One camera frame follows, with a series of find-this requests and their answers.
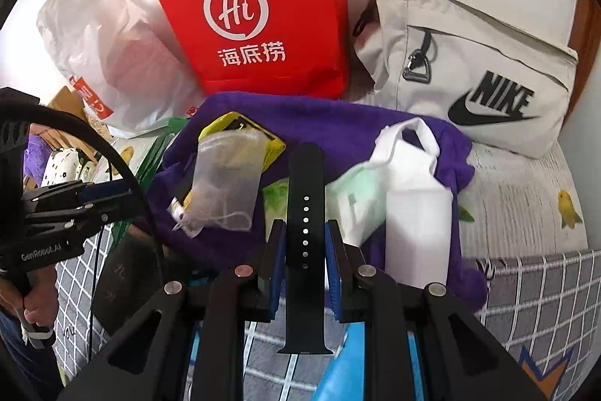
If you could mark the beige waist bag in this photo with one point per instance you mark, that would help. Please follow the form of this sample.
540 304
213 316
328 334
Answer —
469 53

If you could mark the green snack packet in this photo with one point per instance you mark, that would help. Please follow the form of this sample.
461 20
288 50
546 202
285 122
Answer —
159 147

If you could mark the purple towel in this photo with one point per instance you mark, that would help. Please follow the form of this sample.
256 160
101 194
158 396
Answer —
338 124

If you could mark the yellow edged pouch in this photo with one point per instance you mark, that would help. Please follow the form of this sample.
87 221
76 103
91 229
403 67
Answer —
270 147

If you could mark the grey checked blanket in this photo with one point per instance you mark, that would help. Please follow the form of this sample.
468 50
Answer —
540 293

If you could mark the person's left forearm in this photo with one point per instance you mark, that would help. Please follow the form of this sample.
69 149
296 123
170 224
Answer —
14 354

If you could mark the floral print pillow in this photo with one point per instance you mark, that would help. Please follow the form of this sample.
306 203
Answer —
65 166

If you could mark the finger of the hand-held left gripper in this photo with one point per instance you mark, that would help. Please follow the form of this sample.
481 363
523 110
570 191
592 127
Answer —
103 195
94 218

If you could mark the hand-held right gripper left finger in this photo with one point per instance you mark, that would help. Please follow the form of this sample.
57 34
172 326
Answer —
278 269

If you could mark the white plastic shopping bag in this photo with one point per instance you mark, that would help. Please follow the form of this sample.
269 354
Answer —
117 67

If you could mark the wooden headboard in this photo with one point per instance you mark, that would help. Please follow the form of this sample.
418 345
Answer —
65 100

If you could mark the light green cloth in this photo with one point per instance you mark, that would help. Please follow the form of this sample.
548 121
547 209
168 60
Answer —
357 199

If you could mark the person's left hand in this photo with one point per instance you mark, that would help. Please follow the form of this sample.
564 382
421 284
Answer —
40 307

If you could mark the dark green tin box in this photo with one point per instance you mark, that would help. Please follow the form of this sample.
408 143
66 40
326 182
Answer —
126 283

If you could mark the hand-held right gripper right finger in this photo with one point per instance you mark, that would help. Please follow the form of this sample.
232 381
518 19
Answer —
334 274

